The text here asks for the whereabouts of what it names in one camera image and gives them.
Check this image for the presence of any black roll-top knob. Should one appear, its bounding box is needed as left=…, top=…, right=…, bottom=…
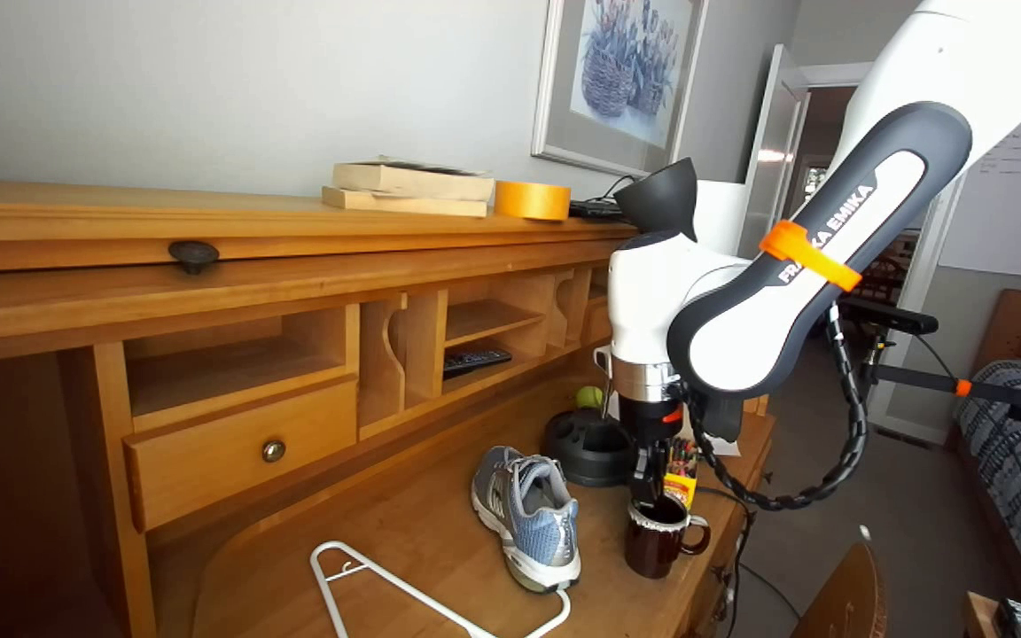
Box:
left=167, top=238, right=223, bottom=278

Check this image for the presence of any wooden roll-top desk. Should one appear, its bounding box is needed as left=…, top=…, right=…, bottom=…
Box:
left=0, top=173, right=778, bottom=638

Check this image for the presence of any wooden desk drawer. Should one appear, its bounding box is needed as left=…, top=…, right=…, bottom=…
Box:
left=121, top=377, right=363, bottom=532

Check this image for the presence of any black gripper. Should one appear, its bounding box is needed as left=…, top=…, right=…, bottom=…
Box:
left=624, top=400, right=689, bottom=507

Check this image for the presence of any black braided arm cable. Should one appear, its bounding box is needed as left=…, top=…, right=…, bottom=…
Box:
left=691, top=303, right=871, bottom=513

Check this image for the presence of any black desk lamp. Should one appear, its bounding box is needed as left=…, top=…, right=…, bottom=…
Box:
left=538, top=158, right=703, bottom=489

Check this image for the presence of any white door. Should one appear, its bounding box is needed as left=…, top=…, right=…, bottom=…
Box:
left=739, top=44, right=814, bottom=258

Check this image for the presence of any yellow green crayon box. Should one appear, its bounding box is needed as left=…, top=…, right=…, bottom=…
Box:
left=659, top=441, right=709, bottom=519

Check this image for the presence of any grey blue sneaker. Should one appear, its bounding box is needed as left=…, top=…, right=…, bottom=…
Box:
left=469, top=444, right=584, bottom=595

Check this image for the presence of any black remote control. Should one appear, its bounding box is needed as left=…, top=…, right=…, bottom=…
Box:
left=438, top=343, right=515, bottom=383

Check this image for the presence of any small side table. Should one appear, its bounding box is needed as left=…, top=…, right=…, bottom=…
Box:
left=964, top=589, right=1021, bottom=638

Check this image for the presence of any framed blue flower picture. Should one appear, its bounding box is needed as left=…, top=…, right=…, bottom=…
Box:
left=527, top=0, right=711, bottom=180

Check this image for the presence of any yellow tape roll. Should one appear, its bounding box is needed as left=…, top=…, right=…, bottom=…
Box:
left=494, top=177, right=574, bottom=229

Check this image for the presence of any black lamp cable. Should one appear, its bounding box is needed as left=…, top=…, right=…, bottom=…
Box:
left=700, top=483, right=807, bottom=638

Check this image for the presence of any light wooden block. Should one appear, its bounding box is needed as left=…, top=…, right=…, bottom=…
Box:
left=321, top=184, right=494, bottom=219
left=329, top=161, right=499, bottom=205

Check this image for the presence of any dark brown mug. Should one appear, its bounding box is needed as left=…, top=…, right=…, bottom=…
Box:
left=619, top=493, right=716, bottom=581

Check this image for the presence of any white cylinder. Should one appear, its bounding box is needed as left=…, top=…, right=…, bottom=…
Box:
left=691, top=177, right=761, bottom=258

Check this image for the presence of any white wall board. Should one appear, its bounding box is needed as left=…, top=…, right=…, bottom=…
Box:
left=939, top=118, right=1021, bottom=289

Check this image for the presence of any black camera stand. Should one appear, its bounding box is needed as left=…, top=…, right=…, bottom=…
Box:
left=833, top=295, right=1021, bottom=448

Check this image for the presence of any orange arm strap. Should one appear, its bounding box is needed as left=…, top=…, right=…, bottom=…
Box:
left=759, top=216, right=866, bottom=295

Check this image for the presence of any white clothes hanger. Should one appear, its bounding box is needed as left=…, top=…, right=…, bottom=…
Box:
left=310, top=539, right=579, bottom=638

